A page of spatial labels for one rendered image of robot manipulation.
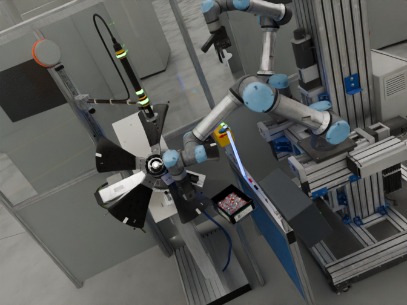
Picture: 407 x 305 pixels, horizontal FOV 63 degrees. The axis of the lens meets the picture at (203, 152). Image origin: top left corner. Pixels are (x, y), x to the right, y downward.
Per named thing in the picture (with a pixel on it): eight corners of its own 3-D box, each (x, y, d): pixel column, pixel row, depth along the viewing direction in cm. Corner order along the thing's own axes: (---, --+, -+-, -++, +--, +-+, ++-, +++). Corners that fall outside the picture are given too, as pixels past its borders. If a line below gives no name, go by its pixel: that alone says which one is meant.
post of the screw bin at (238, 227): (259, 284, 239) (224, 204, 199) (262, 281, 240) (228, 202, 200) (262, 287, 237) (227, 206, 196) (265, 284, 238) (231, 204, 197)
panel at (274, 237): (256, 225, 270) (232, 161, 236) (257, 225, 270) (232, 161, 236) (311, 310, 199) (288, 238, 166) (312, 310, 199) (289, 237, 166)
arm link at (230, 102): (245, 63, 153) (176, 136, 167) (251, 69, 144) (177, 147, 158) (261, 78, 158) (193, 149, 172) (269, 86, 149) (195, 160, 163)
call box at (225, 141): (215, 139, 232) (209, 126, 227) (228, 133, 233) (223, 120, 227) (222, 149, 218) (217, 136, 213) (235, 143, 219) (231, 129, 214)
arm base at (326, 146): (330, 131, 181) (327, 115, 176) (346, 143, 168) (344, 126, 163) (305, 141, 181) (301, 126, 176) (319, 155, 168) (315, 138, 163)
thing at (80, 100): (79, 110, 214) (71, 98, 210) (87, 104, 218) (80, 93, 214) (86, 111, 207) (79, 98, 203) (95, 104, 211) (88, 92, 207)
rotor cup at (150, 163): (141, 167, 192) (136, 164, 179) (159, 150, 194) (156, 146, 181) (158, 185, 190) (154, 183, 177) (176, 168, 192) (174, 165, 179)
